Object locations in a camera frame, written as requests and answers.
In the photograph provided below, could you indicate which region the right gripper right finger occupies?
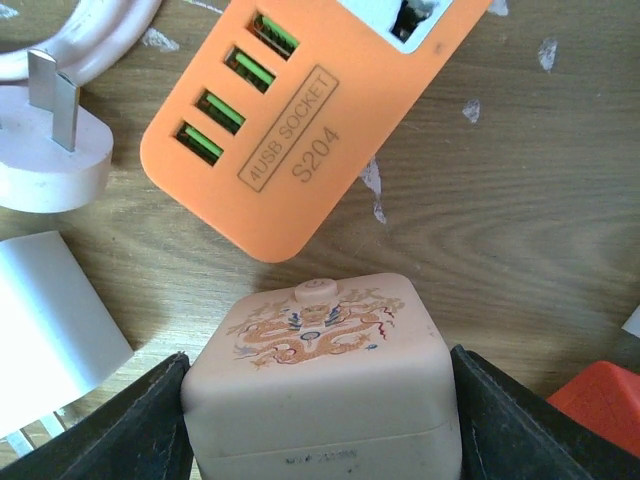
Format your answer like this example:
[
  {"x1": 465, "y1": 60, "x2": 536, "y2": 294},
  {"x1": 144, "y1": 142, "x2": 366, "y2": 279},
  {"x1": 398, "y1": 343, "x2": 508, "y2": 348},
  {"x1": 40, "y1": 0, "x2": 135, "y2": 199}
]
[{"x1": 450, "y1": 345, "x2": 639, "y2": 479}]

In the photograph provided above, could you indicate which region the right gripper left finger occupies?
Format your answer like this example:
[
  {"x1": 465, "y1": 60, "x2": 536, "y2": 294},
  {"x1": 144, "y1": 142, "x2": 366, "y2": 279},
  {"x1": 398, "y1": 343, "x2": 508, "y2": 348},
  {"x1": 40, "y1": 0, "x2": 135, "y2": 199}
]
[{"x1": 1, "y1": 352, "x2": 193, "y2": 479}]

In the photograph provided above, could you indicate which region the beige cube socket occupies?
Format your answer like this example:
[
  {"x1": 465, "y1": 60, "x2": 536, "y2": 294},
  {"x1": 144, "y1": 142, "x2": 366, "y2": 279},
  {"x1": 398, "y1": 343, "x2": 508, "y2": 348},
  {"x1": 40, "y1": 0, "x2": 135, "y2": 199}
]
[{"x1": 181, "y1": 273, "x2": 462, "y2": 479}]

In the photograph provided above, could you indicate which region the red cube socket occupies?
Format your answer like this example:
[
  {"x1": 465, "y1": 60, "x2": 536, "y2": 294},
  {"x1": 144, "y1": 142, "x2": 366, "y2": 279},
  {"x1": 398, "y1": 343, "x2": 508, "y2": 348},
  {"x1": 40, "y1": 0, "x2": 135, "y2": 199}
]
[{"x1": 547, "y1": 361, "x2": 639, "y2": 457}]

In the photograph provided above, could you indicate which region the grey white charger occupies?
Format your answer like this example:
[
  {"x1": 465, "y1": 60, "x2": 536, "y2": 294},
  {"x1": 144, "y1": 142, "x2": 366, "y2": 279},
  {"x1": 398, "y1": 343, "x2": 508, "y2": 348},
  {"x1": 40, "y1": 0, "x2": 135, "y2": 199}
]
[{"x1": 1, "y1": 231, "x2": 133, "y2": 456}]

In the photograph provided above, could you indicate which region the white usb charger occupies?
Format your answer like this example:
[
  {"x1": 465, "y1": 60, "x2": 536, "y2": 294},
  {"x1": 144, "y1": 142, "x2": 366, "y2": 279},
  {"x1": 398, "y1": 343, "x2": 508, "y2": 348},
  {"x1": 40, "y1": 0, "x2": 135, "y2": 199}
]
[{"x1": 622, "y1": 306, "x2": 640, "y2": 338}]

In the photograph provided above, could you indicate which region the orange power strip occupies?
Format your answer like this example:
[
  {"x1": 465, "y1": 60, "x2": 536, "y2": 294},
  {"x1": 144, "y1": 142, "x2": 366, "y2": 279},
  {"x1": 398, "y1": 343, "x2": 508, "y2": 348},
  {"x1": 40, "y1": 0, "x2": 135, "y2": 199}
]
[{"x1": 140, "y1": 1, "x2": 488, "y2": 263}]

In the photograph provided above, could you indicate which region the pink coiled power cord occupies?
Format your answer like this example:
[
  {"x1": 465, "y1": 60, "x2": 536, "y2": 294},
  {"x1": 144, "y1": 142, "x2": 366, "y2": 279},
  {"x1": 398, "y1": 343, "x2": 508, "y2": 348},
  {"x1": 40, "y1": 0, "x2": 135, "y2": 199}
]
[{"x1": 0, "y1": 0, "x2": 166, "y2": 215}]

